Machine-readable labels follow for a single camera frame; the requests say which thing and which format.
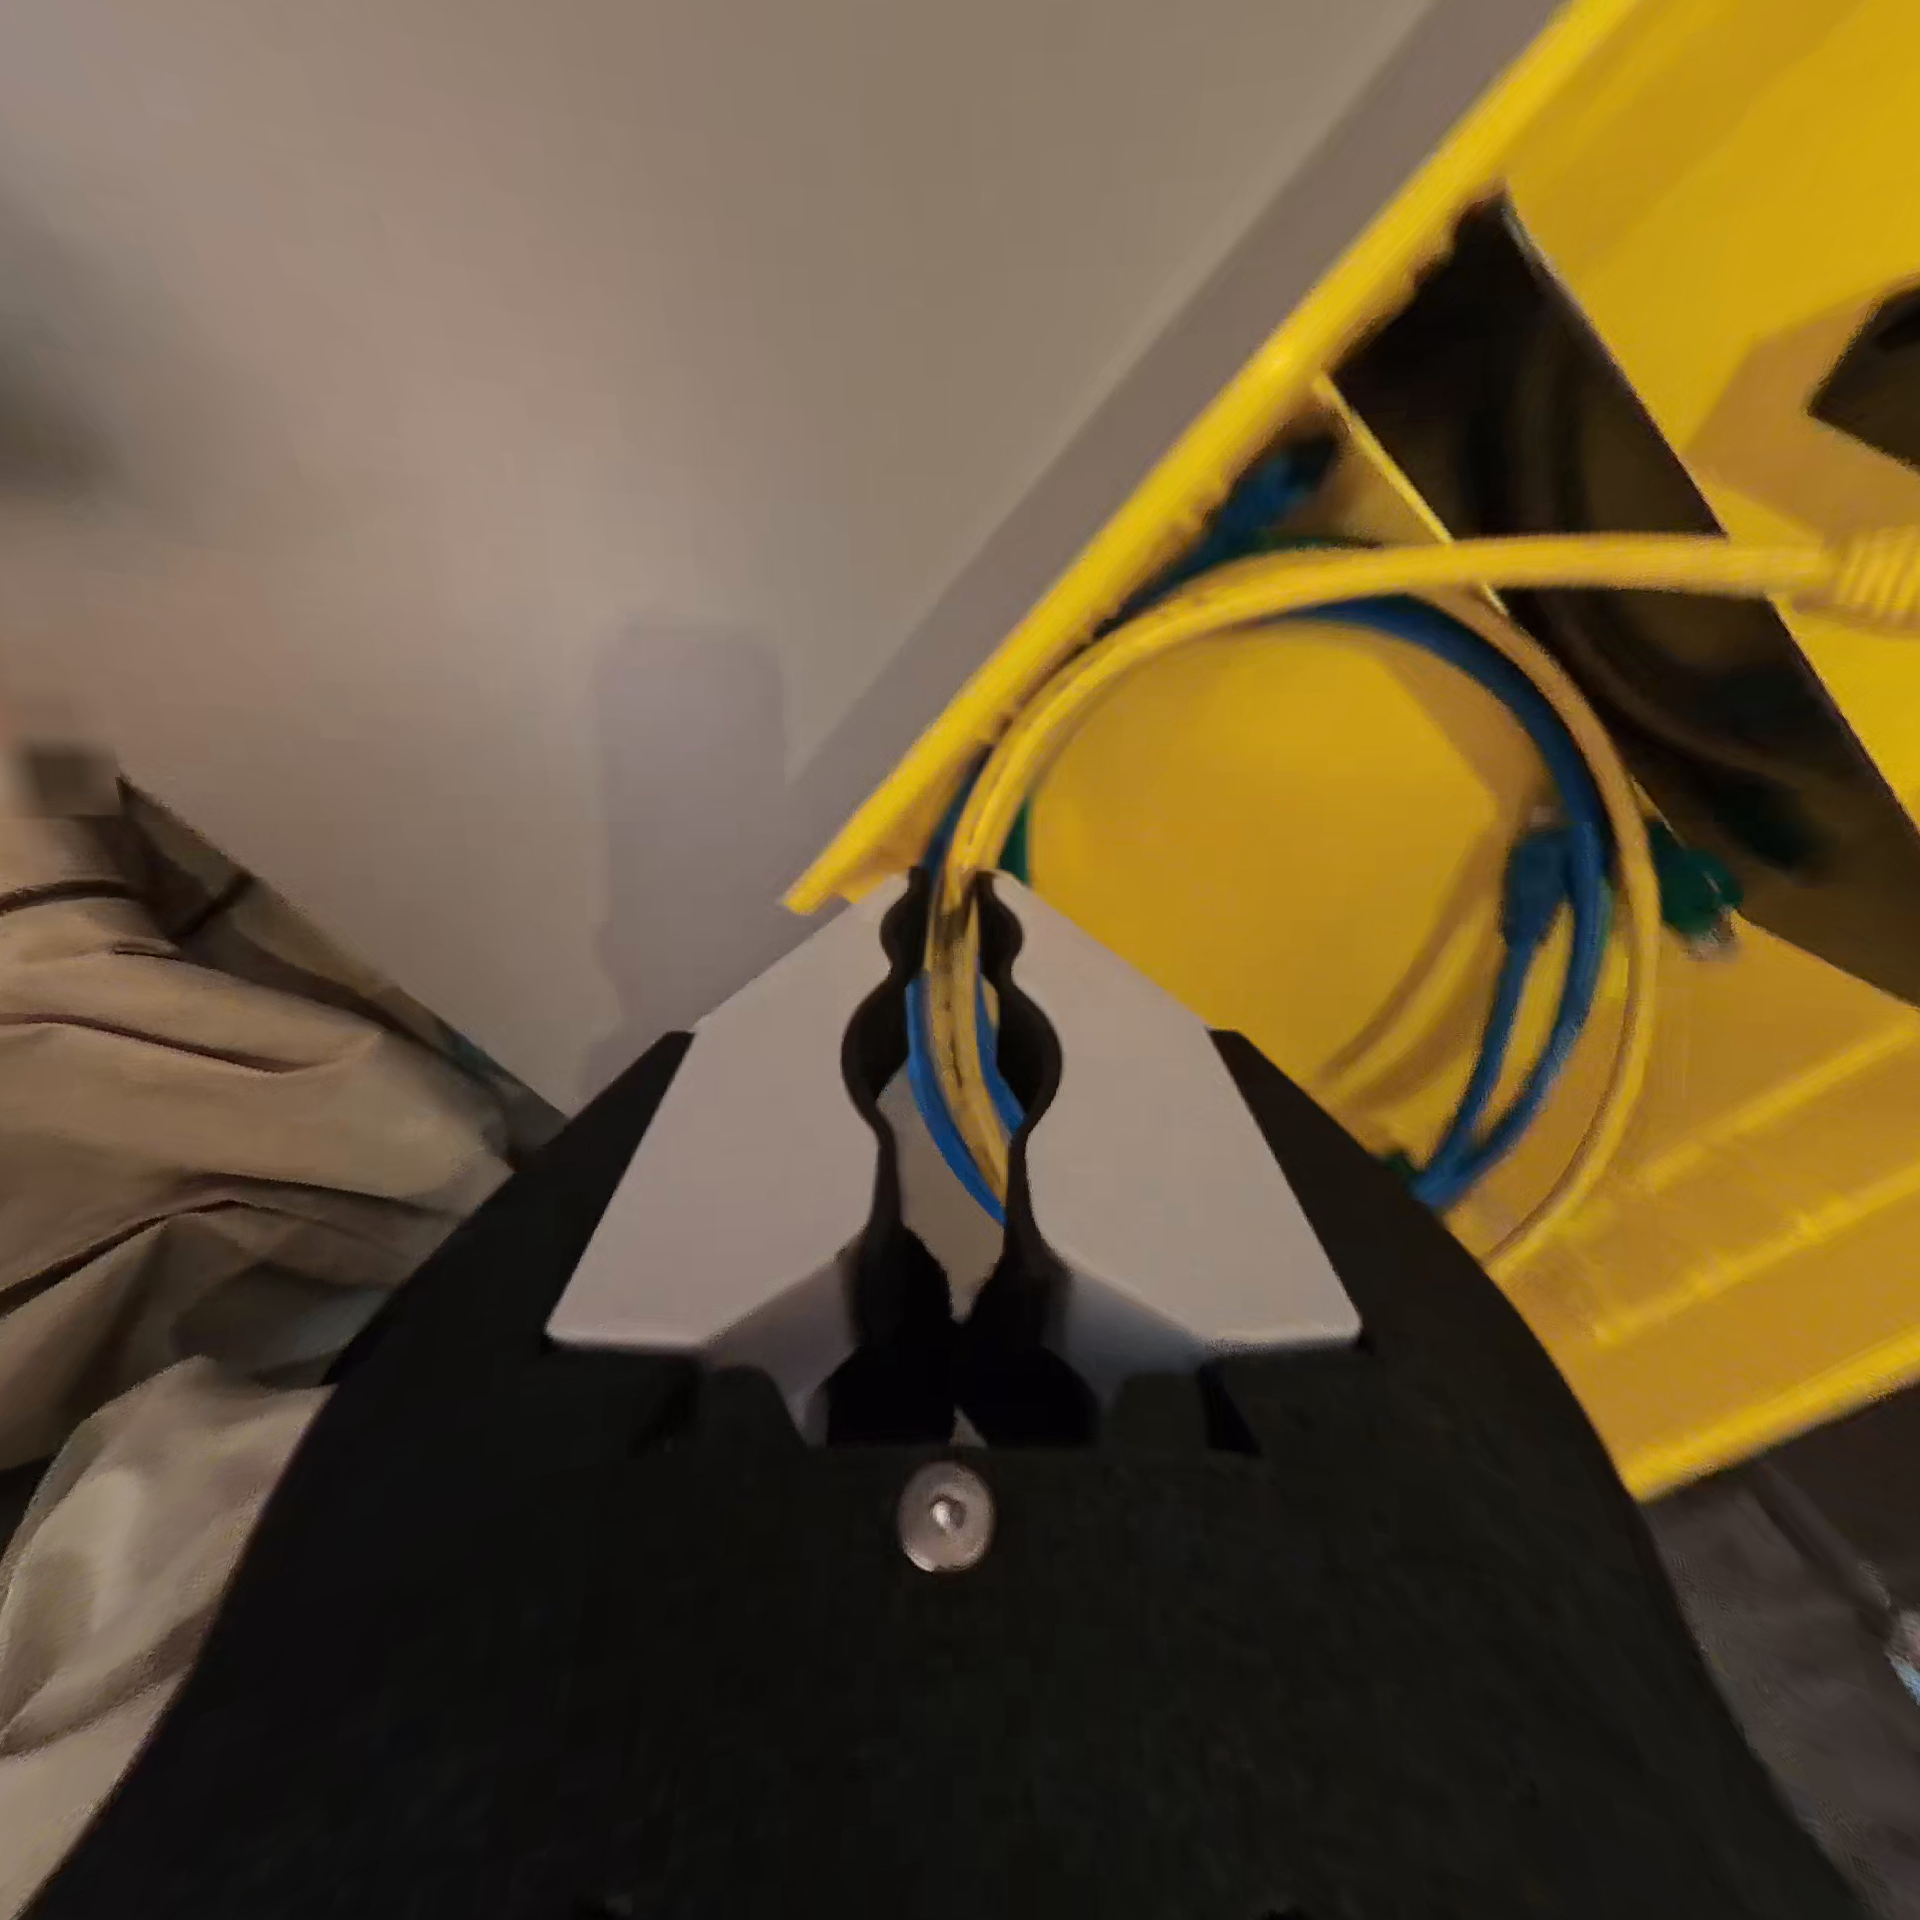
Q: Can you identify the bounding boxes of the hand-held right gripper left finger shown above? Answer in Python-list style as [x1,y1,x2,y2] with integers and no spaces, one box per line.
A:
[538,869,957,1444]

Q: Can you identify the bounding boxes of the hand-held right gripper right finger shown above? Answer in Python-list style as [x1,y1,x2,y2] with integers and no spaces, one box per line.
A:
[972,875,1367,1429]

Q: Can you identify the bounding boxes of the yellow plastic bin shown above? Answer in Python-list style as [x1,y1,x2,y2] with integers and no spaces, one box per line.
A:
[778,0,1920,1500]

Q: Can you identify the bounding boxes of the blue ethernet cable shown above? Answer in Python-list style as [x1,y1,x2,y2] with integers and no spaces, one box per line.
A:
[898,440,1621,1219]

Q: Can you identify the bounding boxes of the green ethernet cable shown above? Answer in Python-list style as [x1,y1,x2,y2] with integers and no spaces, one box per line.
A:
[991,518,1746,1181]

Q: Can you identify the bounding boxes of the yellow ethernet cable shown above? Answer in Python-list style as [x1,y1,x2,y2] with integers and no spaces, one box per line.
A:
[923,524,1920,1267]

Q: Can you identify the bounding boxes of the beige jacket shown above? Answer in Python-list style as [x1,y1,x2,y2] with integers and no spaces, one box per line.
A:
[0,742,579,1877]

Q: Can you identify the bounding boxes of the black bin divider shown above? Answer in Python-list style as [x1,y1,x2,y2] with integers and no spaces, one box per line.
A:
[1331,190,1920,994]

